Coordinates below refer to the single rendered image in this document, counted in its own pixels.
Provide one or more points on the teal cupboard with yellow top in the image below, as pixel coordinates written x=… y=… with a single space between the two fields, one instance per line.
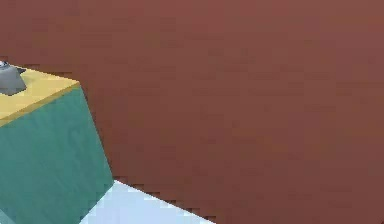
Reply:
x=50 y=150

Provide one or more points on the grey kettle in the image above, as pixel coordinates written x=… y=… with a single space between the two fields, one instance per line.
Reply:
x=10 y=80

